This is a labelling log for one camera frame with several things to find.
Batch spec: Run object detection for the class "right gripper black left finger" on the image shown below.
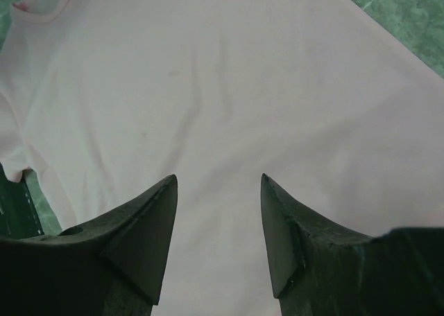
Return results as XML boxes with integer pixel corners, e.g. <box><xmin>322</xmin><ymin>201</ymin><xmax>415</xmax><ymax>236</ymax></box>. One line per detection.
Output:
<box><xmin>1</xmin><ymin>175</ymin><xmax>178</xmax><ymax>315</ymax></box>

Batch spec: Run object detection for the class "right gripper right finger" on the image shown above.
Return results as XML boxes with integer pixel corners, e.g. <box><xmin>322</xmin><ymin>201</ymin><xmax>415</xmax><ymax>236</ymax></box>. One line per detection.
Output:
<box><xmin>260</xmin><ymin>175</ymin><xmax>443</xmax><ymax>315</ymax></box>

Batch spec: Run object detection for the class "pink t shirt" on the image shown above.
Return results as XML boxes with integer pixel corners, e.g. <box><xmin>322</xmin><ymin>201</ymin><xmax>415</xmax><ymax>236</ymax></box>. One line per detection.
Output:
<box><xmin>1</xmin><ymin>0</ymin><xmax>443</xmax><ymax>315</ymax></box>

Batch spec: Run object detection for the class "black base beam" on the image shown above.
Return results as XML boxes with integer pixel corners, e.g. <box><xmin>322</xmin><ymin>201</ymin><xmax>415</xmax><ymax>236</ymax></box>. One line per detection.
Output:
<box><xmin>0</xmin><ymin>166</ymin><xmax>44</xmax><ymax>239</ymax></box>

